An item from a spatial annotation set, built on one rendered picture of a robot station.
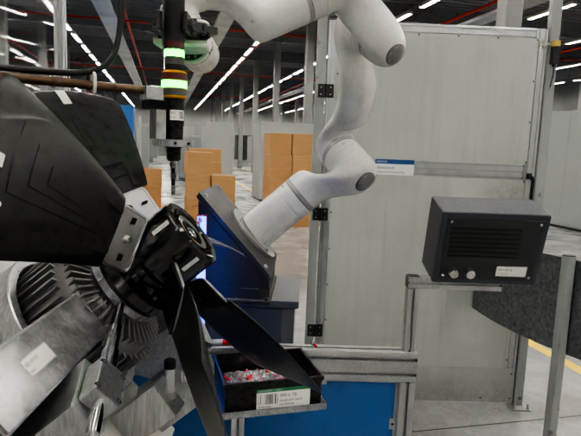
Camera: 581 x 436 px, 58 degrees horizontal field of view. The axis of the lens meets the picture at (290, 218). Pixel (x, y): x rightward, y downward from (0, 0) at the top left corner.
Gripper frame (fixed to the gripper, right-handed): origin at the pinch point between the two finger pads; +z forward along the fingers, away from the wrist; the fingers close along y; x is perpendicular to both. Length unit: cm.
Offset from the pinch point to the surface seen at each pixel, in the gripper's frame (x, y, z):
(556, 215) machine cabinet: -130, -564, -924
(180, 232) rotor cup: -33.4, -4.3, 15.3
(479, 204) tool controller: -32, -68, -34
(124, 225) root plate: -32.2, 3.3, 17.7
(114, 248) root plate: -35.4, 4.3, 19.1
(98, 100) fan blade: -13.0, 14.9, -6.5
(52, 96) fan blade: -13.1, 20.5, 0.2
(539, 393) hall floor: -156, -175, -196
